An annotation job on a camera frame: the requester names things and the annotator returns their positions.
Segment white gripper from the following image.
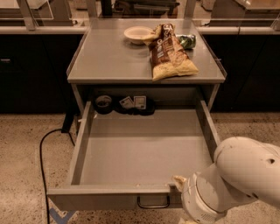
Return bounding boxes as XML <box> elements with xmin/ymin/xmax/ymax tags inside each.
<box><xmin>172</xmin><ymin>173</ymin><xmax>227</xmax><ymax>224</ymax></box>

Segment grey top drawer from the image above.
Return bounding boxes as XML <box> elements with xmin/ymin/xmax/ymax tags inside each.
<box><xmin>47</xmin><ymin>101</ymin><xmax>220</xmax><ymax>210</ymax></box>

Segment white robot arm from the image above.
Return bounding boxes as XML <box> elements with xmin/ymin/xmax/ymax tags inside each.
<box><xmin>173</xmin><ymin>136</ymin><xmax>280</xmax><ymax>224</ymax></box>

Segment grey drawer cabinet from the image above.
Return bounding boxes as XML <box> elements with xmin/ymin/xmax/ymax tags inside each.
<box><xmin>67</xmin><ymin>18</ymin><xmax>225</xmax><ymax>111</ymax></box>

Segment blue tape floor marker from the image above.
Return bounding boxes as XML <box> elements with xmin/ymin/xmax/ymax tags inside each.
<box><xmin>49</xmin><ymin>208</ymin><xmax>75</xmax><ymax>224</ymax></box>

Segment black tape roll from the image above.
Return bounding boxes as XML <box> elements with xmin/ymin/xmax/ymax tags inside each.
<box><xmin>94</xmin><ymin>95</ymin><xmax>113</xmax><ymax>115</ymax></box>

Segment brown yellow chip bag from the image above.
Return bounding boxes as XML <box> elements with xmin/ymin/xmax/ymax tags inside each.
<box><xmin>143</xmin><ymin>24</ymin><xmax>199</xmax><ymax>81</ymax></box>

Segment dark counter right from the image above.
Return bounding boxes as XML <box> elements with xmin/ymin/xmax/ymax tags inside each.
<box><xmin>203</xmin><ymin>34</ymin><xmax>280</xmax><ymax>112</ymax></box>

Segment dark counter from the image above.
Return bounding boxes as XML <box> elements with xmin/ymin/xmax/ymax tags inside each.
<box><xmin>203</xmin><ymin>34</ymin><xmax>280</xmax><ymax>112</ymax></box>
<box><xmin>0</xmin><ymin>33</ymin><xmax>83</xmax><ymax>114</ymax></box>

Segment green snack packet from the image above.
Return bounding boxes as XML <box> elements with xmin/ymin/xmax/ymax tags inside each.
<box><xmin>177</xmin><ymin>34</ymin><xmax>196</xmax><ymax>50</ymax></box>

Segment white bowl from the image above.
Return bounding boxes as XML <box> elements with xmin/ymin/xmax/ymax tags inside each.
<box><xmin>124</xmin><ymin>26</ymin><xmax>152</xmax><ymax>45</ymax></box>

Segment dark counter left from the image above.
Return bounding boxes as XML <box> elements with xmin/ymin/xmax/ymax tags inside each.
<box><xmin>0</xmin><ymin>33</ymin><xmax>83</xmax><ymax>114</ymax></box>

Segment black floor cable left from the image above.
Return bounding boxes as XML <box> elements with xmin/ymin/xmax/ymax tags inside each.
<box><xmin>39</xmin><ymin>128</ymin><xmax>77</xmax><ymax>224</ymax></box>

